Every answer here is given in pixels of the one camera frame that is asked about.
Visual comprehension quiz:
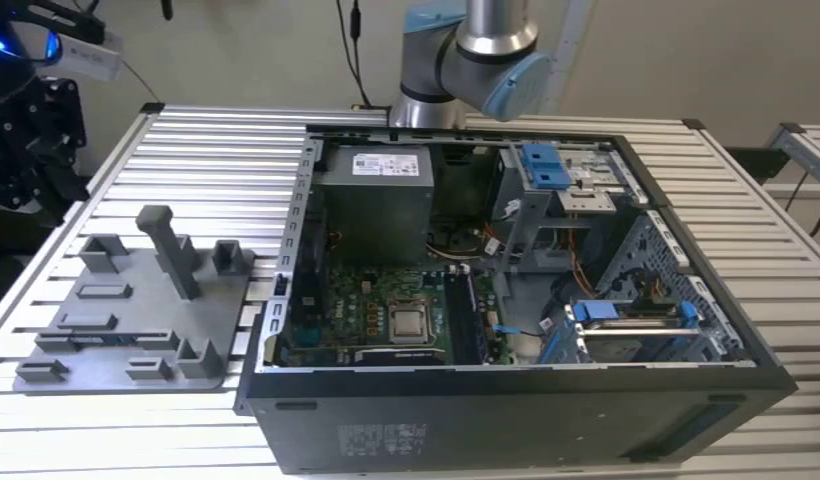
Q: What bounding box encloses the RAM stick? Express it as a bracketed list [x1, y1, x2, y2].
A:
[39, 330, 178, 350]

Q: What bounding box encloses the grey plastic parts rack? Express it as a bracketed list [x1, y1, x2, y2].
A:
[13, 203, 260, 397]

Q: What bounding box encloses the grey power supply unit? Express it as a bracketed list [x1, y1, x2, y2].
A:
[313, 144, 440, 266]

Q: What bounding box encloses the green motherboard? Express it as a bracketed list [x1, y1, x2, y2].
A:
[276, 267, 519, 369]

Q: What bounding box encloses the metal CPU socket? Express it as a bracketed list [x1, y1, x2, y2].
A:
[381, 298, 440, 347]

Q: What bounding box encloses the silver CPU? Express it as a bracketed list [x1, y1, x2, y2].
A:
[390, 309, 430, 344]

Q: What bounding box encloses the black graphics card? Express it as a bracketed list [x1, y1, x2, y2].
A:
[353, 347, 450, 369]

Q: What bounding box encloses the grey metal drive cage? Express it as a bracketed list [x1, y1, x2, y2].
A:
[491, 139, 645, 261]

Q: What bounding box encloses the black open PC case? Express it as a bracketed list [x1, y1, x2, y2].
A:
[233, 122, 803, 476]

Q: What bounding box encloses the hard disk in blue carrier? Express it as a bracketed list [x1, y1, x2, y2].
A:
[564, 298, 716, 365]

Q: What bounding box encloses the black box beside table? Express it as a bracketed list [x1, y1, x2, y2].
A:
[723, 146, 793, 187]

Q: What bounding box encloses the neighbouring metal slat table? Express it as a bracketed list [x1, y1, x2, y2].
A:
[761, 122, 820, 201]

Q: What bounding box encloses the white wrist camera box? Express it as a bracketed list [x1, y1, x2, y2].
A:
[54, 30, 128, 83]

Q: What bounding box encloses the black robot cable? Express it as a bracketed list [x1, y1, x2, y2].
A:
[334, 0, 393, 110]

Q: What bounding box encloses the blue drive latch bracket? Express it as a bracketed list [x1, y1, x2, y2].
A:
[520, 142, 573, 192]

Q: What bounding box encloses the blue data cable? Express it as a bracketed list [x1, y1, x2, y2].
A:
[492, 322, 559, 339]

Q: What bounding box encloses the orange power wire bundle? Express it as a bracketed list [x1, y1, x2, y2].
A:
[568, 227, 597, 297]

